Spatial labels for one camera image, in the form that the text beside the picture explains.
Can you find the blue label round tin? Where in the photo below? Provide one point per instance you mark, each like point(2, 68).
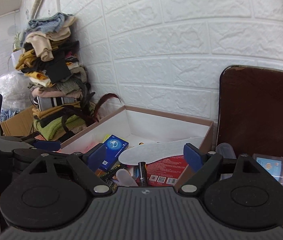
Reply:
point(273, 165)

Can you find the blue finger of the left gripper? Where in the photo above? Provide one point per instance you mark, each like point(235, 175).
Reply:
point(47, 145)

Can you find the blue box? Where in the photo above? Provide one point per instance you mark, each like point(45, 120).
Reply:
point(114, 147)

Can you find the cardboard storage box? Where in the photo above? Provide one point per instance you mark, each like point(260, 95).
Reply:
point(140, 126)

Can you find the brown cardboard carton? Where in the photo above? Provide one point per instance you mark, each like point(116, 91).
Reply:
point(19, 125)

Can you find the black marker pen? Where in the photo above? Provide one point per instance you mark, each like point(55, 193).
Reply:
point(142, 174)

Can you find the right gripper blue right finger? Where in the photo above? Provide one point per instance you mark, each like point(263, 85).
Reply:
point(194, 157)

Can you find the stack of folded clothes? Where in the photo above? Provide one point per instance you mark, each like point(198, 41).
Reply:
point(59, 88)

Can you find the grey shoe insole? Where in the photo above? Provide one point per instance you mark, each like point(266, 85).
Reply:
point(152, 152)

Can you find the white plastic bag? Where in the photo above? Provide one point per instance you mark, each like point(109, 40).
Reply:
point(14, 91)

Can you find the white translucent bottle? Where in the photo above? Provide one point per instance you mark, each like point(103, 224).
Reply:
point(125, 179)

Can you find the red rectangular box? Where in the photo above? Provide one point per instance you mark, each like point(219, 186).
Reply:
point(165, 172)

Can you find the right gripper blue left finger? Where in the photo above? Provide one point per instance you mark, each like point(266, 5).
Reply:
point(95, 157)

